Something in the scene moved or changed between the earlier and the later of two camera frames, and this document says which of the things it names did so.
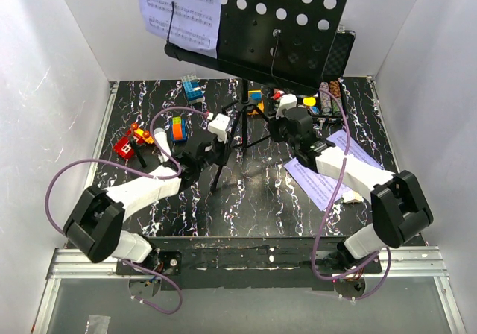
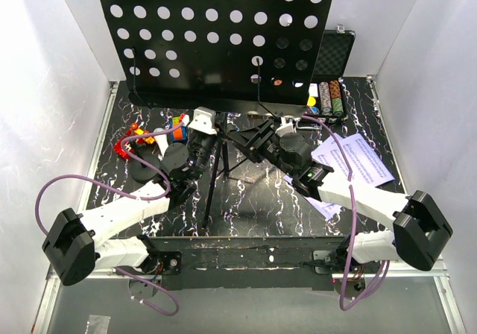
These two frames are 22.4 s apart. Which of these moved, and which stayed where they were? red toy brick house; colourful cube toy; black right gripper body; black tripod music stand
Moved: black tripod music stand; black right gripper body
Stayed: colourful cube toy; red toy brick house
